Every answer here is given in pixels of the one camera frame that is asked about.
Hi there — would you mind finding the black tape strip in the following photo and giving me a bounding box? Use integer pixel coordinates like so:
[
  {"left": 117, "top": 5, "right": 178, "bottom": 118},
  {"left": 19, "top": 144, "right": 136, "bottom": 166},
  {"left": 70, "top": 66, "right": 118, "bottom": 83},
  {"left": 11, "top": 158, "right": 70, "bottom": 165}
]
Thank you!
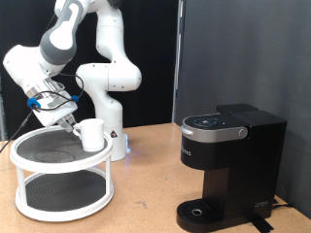
[{"left": 246, "top": 214, "right": 275, "bottom": 233}]

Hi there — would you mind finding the grey metal frame post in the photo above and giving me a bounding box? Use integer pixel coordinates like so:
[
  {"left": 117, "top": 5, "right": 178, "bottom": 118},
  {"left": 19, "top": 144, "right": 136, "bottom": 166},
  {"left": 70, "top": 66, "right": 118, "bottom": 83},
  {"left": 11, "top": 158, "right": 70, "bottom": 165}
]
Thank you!
[{"left": 0, "top": 74, "right": 6, "bottom": 142}]

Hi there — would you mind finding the black backdrop curtain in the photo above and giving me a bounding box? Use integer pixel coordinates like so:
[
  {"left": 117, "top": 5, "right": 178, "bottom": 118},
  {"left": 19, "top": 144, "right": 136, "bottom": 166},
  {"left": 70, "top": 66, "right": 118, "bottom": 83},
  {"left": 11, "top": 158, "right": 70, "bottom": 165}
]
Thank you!
[{"left": 0, "top": 0, "right": 179, "bottom": 142}]

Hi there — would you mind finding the large blue cable clip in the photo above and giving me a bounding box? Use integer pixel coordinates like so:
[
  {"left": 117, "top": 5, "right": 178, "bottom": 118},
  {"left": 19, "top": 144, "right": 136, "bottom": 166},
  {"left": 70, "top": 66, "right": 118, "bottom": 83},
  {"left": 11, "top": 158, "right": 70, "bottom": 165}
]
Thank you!
[{"left": 26, "top": 97, "right": 43, "bottom": 110}]

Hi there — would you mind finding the black camera cable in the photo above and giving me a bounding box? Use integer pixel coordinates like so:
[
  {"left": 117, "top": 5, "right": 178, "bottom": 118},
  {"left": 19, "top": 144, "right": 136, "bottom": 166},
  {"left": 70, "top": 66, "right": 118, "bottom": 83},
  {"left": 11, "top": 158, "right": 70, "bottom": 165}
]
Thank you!
[{"left": 0, "top": 72, "right": 86, "bottom": 153}]

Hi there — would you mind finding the white mug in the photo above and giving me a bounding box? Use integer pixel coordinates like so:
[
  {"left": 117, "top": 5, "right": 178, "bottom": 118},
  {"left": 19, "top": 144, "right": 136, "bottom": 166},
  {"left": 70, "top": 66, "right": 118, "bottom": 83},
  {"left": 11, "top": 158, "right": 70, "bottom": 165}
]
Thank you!
[{"left": 72, "top": 117, "right": 106, "bottom": 152}]

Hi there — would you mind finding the white two-tier turntable stand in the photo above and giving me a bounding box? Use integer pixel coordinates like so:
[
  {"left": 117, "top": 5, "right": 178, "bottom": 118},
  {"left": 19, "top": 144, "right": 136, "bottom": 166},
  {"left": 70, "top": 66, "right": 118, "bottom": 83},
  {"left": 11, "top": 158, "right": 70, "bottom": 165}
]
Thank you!
[{"left": 9, "top": 125, "right": 115, "bottom": 223}]

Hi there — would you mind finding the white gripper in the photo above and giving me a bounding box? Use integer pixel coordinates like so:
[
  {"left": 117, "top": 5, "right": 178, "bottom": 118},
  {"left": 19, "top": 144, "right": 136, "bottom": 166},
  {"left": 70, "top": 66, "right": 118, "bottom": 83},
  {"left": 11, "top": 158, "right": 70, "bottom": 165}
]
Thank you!
[{"left": 32, "top": 91, "right": 79, "bottom": 134}]

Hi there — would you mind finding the black Keurig coffee machine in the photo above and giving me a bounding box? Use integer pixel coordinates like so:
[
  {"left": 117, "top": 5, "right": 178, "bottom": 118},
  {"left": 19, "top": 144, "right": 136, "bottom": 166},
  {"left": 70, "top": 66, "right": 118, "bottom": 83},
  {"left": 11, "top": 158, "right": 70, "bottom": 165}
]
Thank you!
[{"left": 176, "top": 103, "right": 288, "bottom": 233}]

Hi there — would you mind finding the black power cord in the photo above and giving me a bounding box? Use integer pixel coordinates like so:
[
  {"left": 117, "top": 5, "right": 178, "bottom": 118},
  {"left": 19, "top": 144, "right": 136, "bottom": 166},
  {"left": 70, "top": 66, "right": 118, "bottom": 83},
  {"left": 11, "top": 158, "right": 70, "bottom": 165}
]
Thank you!
[{"left": 271, "top": 197, "right": 294, "bottom": 211}]

